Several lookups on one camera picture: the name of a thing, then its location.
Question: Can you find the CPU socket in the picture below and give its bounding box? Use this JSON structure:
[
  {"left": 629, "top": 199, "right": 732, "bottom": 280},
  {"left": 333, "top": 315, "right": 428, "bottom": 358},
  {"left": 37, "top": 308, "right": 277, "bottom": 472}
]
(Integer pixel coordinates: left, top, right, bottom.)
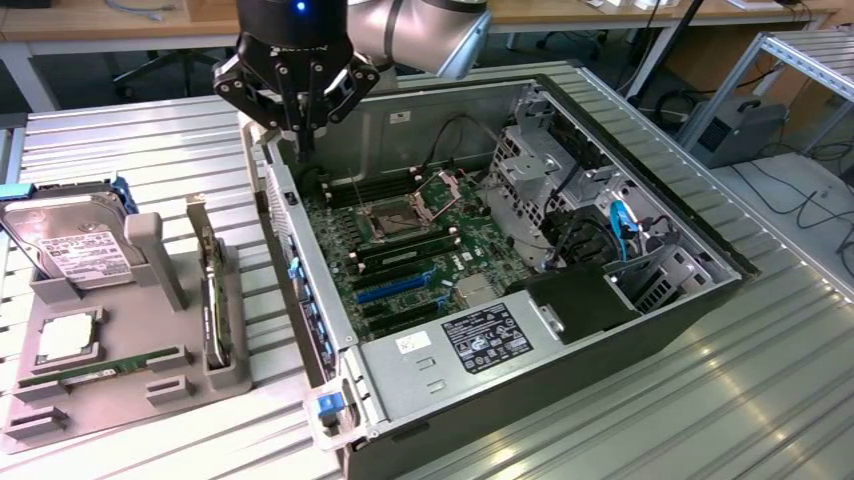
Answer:
[{"left": 362, "top": 199, "right": 434, "bottom": 244}]

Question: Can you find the green graphics card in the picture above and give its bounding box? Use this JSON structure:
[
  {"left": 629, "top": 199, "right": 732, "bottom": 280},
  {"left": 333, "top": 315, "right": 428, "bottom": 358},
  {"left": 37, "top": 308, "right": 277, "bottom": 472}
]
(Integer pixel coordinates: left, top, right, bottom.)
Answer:
[{"left": 183, "top": 193, "right": 234, "bottom": 372}]

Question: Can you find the green RAM stick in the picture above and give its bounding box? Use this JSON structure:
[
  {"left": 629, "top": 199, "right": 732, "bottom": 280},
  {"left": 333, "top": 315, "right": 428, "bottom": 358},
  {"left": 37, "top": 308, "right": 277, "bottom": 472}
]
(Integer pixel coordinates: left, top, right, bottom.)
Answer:
[{"left": 15, "top": 347, "right": 182, "bottom": 394}]

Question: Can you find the wooden desk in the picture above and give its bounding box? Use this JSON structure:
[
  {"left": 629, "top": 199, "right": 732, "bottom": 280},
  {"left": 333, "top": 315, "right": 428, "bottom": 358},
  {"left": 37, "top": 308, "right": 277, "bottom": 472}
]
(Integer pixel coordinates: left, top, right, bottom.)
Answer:
[{"left": 0, "top": 0, "right": 839, "bottom": 56}]

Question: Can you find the open PC case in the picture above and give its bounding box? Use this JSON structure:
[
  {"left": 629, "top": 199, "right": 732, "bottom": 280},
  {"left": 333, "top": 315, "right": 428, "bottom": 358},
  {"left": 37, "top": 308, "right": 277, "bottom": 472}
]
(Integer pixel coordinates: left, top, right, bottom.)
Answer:
[{"left": 236, "top": 72, "right": 763, "bottom": 480}]

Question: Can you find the blue case latch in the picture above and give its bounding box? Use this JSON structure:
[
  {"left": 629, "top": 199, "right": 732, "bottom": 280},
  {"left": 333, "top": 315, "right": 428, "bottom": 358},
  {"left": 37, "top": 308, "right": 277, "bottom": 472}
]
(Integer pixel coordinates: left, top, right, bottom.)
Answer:
[{"left": 312, "top": 392, "right": 345, "bottom": 419}]

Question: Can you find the silver CPU chip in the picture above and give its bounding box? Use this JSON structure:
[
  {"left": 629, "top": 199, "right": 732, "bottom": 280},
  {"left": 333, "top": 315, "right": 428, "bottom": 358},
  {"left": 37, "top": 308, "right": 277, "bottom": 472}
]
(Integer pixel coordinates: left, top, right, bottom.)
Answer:
[{"left": 33, "top": 314, "right": 95, "bottom": 365}]

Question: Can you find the light blue cable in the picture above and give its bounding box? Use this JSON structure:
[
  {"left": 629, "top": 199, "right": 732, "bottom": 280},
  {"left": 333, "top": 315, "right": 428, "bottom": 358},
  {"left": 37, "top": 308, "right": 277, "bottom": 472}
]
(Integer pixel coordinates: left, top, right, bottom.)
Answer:
[{"left": 103, "top": 0, "right": 179, "bottom": 22}]

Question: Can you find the black loose cable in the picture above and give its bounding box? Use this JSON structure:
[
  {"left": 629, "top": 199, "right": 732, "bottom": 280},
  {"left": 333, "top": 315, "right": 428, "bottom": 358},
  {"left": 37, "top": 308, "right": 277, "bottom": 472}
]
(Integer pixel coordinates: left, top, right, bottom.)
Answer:
[{"left": 725, "top": 162, "right": 854, "bottom": 241}]

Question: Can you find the aluminium frame rack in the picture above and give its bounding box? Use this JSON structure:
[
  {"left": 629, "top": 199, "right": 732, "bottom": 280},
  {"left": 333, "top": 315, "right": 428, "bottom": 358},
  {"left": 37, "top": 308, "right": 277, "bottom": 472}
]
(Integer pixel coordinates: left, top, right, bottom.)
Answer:
[{"left": 672, "top": 27, "right": 854, "bottom": 166}]

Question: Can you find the thin metal locking lever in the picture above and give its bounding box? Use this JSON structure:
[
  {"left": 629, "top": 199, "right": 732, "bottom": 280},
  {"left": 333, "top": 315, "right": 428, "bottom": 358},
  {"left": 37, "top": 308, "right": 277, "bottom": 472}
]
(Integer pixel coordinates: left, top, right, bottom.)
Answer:
[{"left": 348, "top": 167, "right": 369, "bottom": 217}]

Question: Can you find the black plastic shroud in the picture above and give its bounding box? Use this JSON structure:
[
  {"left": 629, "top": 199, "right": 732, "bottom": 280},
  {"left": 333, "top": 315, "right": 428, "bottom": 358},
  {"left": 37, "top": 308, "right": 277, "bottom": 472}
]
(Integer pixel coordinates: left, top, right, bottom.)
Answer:
[{"left": 504, "top": 263, "right": 645, "bottom": 346}]

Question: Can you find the silver metal disk bay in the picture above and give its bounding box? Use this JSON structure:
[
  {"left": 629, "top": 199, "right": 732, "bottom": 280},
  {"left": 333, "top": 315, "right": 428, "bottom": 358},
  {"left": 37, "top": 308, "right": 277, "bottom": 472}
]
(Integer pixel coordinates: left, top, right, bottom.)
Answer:
[{"left": 485, "top": 122, "right": 605, "bottom": 231}]

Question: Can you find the grey parts rack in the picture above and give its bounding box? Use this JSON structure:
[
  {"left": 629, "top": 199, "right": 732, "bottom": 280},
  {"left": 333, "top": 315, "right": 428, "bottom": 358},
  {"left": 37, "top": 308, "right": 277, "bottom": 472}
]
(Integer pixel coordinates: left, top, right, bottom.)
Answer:
[{"left": 0, "top": 212, "right": 258, "bottom": 455}]

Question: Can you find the blue expansion slot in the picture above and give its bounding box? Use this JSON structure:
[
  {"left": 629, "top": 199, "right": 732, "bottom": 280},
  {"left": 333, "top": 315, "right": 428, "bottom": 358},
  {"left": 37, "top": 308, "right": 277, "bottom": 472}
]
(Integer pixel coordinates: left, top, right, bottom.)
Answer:
[{"left": 354, "top": 272, "right": 438, "bottom": 306}]

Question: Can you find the silver chipset heatsink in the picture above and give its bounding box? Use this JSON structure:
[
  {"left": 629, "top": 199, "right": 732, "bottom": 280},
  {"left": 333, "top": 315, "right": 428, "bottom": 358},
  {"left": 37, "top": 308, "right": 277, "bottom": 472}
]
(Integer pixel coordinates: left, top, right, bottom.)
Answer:
[{"left": 454, "top": 273, "right": 500, "bottom": 307}]

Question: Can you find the silver hard disk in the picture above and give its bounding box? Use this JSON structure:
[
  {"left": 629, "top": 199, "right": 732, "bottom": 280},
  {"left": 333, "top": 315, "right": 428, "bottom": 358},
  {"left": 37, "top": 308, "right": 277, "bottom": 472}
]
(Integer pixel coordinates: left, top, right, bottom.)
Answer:
[{"left": 0, "top": 192, "right": 149, "bottom": 292}]

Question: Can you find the black expansion slot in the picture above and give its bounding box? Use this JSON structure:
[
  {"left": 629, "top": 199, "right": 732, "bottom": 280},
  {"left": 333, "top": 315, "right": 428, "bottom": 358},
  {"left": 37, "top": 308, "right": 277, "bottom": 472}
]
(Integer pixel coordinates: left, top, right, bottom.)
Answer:
[
  {"left": 349, "top": 262, "right": 432, "bottom": 292},
  {"left": 368, "top": 303, "right": 446, "bottom": 335}
]

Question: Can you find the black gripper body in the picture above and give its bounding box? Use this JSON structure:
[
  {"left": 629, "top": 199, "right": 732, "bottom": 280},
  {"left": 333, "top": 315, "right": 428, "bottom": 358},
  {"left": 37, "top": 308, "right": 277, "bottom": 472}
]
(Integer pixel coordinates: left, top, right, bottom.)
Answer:
[{"left": 234, "top": 0, "right": 356, "bottom": 65}]

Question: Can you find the blue disk carrier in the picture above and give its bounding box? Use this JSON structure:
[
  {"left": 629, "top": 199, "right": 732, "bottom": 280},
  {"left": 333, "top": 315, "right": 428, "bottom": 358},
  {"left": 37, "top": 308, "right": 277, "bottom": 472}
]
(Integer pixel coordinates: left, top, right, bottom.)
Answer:
[{"left": 0, "top": 172, "right": 139, "bottom": 216}]

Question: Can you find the grey box with handle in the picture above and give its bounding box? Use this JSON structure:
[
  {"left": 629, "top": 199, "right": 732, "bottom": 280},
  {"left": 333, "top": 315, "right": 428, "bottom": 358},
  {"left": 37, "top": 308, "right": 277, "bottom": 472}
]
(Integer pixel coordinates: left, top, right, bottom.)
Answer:
[{"left": 677, "top": 97, "right": 793, "bottom": 170}]

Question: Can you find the black stand pole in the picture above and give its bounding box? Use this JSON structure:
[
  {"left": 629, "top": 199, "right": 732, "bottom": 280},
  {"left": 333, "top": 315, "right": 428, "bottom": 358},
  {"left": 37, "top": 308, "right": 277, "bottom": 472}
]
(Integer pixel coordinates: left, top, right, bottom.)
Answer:
[{"left": 622, "top": 0, "right": 707, "bottom": 104}]

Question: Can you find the metal socket cover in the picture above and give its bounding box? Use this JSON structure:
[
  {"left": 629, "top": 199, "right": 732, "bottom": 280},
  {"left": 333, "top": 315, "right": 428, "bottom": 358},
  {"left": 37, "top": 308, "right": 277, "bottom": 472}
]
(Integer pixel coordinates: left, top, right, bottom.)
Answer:
[{"left": 410, "top": 168, "right": 462, "bottom": 222}]

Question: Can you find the blue wire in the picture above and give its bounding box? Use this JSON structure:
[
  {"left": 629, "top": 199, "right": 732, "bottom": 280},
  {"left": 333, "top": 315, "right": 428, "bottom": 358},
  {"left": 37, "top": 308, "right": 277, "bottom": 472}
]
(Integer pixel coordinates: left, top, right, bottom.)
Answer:
[{"left": 606, "top": 198, "right": 643, "bottom": 264}]

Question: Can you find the green motherboard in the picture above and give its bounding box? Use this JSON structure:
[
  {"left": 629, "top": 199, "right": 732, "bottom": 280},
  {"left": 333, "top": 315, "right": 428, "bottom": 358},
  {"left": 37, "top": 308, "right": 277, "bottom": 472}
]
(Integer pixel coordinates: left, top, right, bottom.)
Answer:
[{"left": 296, "top": 167, "right": 538, "bottom": 346}]

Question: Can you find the silver power supply unit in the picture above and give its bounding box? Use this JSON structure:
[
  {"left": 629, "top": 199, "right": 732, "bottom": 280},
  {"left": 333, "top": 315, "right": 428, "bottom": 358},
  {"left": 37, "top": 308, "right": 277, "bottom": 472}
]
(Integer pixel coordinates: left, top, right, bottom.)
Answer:
[{"left": 342, "top": 288, "right": 569, "bottom": 426}]

